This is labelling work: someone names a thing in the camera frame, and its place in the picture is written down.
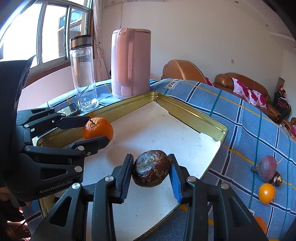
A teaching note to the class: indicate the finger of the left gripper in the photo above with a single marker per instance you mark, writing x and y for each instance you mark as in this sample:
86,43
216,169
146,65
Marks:
76,151
58,121

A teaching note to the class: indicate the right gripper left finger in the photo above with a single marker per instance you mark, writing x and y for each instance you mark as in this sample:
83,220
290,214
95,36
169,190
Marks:
67,219

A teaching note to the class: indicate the large front mandarin orange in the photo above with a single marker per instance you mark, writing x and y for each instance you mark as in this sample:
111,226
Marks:
97,127

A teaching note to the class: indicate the small smooth orange kumquat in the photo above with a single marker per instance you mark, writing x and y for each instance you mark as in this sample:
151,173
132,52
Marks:
266,193

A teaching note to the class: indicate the purple passion fruit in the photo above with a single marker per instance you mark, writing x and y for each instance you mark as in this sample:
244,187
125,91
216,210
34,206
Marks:
266,168

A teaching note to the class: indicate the dark mangosteen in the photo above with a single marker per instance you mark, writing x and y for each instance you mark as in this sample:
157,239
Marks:
151,168
276,181

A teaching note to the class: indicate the left hand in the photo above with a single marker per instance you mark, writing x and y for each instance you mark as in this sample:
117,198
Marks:
5,195

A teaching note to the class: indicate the clear glass water bottle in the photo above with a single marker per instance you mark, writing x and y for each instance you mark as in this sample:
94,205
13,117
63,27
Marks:
82,67

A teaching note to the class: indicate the pink curtain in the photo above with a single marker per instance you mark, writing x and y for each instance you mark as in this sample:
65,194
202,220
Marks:
99,65

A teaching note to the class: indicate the gold metal tin tray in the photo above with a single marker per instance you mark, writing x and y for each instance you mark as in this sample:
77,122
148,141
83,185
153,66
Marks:
153,121

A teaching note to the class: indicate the pink electric kettle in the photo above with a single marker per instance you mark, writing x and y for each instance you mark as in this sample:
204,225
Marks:
130,62

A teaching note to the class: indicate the brown leather armchair right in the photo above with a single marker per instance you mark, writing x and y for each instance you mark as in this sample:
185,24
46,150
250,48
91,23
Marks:
290,125

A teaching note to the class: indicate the brown leather armchair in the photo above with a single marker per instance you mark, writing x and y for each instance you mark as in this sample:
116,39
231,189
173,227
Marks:
183,70
290,125

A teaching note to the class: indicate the floral pillow right on sofa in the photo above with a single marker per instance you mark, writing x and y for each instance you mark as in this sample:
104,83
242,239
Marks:
256,99

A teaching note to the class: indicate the floral pillow on sofa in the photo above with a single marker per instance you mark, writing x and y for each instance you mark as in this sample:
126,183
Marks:
240,89
256,99

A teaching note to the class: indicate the floral pillow left on sofa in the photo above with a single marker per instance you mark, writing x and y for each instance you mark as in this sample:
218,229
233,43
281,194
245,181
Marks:
240,89

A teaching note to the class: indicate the brown leather armchair near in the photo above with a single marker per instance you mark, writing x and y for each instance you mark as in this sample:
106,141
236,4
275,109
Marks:
183,70

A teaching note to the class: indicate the stacked dark chairs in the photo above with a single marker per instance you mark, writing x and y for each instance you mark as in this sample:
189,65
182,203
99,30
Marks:
281,103

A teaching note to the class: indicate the red pillow on near armchair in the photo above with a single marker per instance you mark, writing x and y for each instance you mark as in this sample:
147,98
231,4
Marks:
208,82

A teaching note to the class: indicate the brown leather three-seat sofa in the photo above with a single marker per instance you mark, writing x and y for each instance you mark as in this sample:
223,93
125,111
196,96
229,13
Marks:
225,82

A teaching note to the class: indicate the window with frame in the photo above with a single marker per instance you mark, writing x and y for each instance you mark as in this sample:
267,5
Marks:
43,31

